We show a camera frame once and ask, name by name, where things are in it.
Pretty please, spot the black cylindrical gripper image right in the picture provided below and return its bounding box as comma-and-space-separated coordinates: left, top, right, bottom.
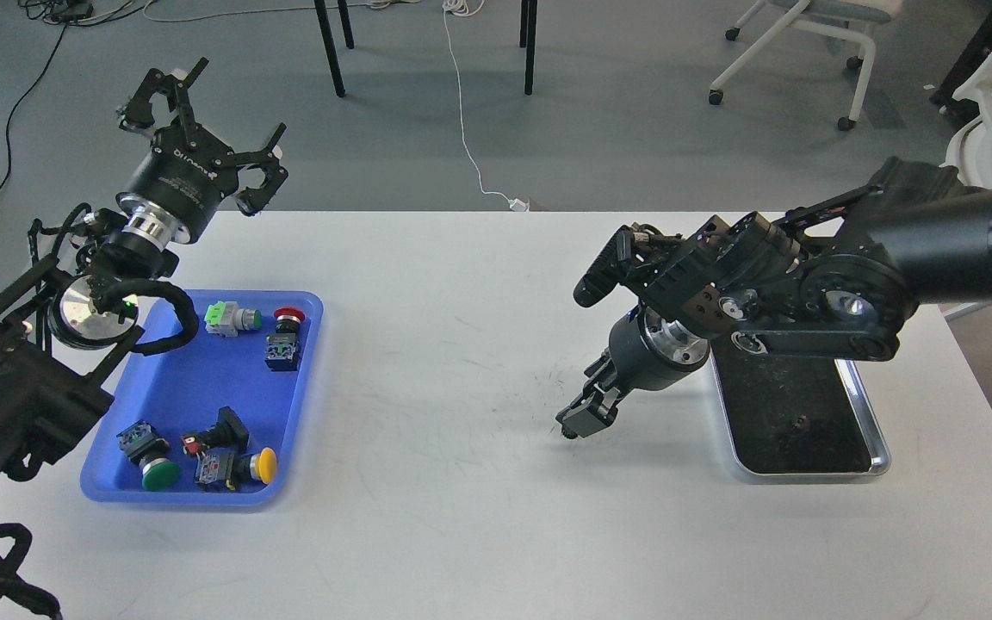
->
555, 314, 710, 438

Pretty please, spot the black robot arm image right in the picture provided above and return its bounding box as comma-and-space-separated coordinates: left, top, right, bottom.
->
556, 157, 992, 439

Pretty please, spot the silver metal tray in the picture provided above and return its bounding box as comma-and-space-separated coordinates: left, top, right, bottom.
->
711, 345, 892, 484

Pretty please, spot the black table leg left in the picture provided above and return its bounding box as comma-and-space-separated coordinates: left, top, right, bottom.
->
313, 0, 355, 98

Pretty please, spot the blue plastic tray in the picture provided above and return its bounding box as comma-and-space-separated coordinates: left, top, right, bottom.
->
80, 289, 324, 510

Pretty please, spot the red emergency stop button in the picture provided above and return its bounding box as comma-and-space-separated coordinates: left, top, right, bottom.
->
264, 306, 306, 372

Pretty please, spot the black table leg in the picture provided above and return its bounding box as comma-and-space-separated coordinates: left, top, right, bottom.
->
518, 0, 539, 96
313, 0, 355, 98

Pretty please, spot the white office chair base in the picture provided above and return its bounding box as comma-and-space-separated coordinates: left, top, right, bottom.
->
705, 1, 904, 133

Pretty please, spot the green mushroom push button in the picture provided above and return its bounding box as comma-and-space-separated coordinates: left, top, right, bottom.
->
115, 420, 180, 492

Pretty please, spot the green white push button switch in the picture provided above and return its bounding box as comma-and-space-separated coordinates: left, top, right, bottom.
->
204, 300, 263, 338

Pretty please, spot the yellow mushroom push button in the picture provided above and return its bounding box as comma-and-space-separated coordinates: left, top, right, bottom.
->
193, 447, 278, 492

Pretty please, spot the black table leg right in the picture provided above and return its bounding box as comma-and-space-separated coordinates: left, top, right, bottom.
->
518, 0, 539, 96

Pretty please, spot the black selector switch red tip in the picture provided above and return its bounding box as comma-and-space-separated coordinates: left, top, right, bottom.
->
181, 406, 251, 456

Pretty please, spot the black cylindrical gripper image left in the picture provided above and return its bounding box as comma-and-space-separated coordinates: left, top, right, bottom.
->
115, 58, 289, 245

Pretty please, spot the white cable on floor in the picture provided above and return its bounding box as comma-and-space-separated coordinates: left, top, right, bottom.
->
441, 0, 532, 213

